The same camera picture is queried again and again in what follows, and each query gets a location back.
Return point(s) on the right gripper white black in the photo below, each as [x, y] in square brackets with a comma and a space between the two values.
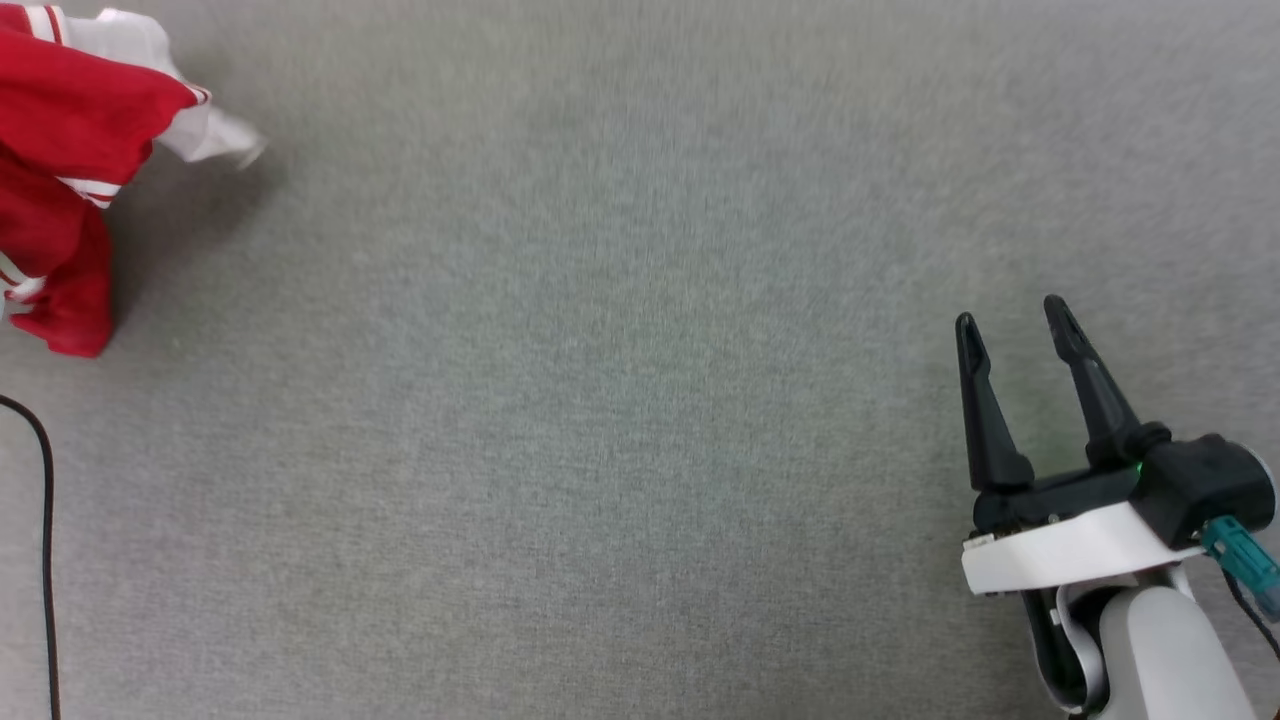
[1060, 550]

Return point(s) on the red and white jersey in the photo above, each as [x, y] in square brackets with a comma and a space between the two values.
[70, 120]

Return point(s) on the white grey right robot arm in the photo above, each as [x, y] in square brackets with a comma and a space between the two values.
[1165, 650]

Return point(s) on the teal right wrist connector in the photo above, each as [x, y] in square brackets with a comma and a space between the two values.
[1245, 560]

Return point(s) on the grey fabric table surface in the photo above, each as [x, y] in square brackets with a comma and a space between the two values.
[600, 400]

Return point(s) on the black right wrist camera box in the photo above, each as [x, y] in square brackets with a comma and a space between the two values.
[1200, 485]

